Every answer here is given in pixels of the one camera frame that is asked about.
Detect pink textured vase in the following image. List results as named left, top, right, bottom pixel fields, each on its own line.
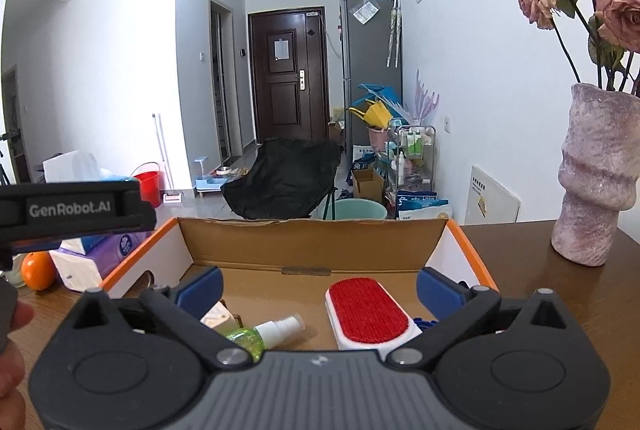
left=551, top=82, right=640, bottom=267

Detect person's left hand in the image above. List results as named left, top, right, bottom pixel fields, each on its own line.
left=0, top=301, right=36, bottom=426

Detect red bucket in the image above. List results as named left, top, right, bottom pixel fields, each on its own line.
left=132, top=170, right=163, bottom=208

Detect black folding chair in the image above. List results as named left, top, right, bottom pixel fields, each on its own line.
left=221, top=137, right=343, bottom=221

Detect small brown cardboard box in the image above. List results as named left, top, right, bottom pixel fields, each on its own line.
left=351, top=167, right=385, bottom=203

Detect green liquid bottle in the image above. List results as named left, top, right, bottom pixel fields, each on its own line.
left=224, top=327, right=266, bottom=363

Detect dark brown door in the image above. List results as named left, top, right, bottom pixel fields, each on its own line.
left=248, top=7, right=328, bottom=143

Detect grey refrigerator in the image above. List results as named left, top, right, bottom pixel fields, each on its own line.
left=340, top=0, right=403, bottom=146

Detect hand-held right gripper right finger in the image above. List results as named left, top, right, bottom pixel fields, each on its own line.
left=385, top=267, right=581, bottom=371

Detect pink bucket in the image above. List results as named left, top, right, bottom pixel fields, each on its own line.
left=367, top=125, right=391, bottom=151

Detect purple plastic decoration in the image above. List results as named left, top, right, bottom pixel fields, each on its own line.
left=402, top=70, right=441, bottom=126

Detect orange fruit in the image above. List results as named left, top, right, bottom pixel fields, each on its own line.
left=21, top=251, right=57, bottom=292

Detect yellow watering can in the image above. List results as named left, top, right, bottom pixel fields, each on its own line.
left=348, top=100, right=393, bottom=128

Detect blue white paper packs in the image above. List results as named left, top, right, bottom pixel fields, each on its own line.
left=397, top=192, right=453, bottom=221

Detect white mop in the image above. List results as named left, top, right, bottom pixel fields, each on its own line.
left=151, top=113, right=185, bottom=205

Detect white board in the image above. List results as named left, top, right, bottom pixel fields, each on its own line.
left=467, top=165, right=521, bottom=226

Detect white folded umbrella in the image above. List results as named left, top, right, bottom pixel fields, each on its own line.
left=387, top=0, right=402, bottom=68

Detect white spray bottle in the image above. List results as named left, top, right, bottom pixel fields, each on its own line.
left=255, top=314, right=305, bottom=351

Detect red white lint brush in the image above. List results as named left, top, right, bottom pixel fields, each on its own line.
left=325, top=277, right=423, bottom=351

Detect dried pink roses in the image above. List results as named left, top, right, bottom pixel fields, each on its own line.
left=440, top=0, right=640, bottom=98

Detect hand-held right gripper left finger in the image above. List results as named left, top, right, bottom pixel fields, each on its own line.
left=62, top=266, right=253, bottom=371

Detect blue pet feeder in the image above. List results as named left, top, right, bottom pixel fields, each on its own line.
left=192, top=155, right=224, bottom=198

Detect green plastic basin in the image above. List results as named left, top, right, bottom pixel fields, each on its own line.
left=317, top=199, right=388, bottom=221

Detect purple tissue pack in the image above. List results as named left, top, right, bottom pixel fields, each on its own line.
left=49, top=230, right=151, bottom=293

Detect orange cardboard box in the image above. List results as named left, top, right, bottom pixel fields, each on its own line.
left=100, top=216, right=501, bottom=351

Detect beige cube plug adapter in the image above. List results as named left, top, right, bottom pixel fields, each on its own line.
left=200, top=300, right=244, bottom=336

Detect metal wire rack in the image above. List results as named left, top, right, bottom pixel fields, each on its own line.
left=387, top=125, right=436, bottom=206

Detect black tripod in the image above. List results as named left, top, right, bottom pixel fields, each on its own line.
left=0, top=130, right=23, bottom=183

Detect blue plastic items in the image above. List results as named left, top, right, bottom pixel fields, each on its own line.
left=358, top=82, right=403, bottom=121

